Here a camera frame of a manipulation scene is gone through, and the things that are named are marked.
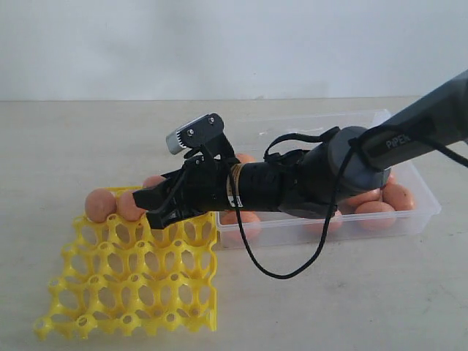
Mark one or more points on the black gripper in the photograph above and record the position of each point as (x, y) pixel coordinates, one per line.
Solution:
(200, 186)

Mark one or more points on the brown egg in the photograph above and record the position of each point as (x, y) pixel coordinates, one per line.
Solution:
(399, 197)
(381, 215)
(99, 204)
(245, 219)
(153, 180)
(329, 223)
(356, 201)
(127, 208)
(245, 158)
(391, 179)

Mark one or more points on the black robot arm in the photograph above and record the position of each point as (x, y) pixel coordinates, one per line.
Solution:
(344, 162)

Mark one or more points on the yellow plastic egg tray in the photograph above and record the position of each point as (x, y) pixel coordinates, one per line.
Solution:
(123, 276)

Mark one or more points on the clear plastic bin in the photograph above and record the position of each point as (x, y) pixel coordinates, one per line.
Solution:
(253, 134)

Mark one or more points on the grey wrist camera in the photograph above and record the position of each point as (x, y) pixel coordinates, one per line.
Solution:
(195, 133)

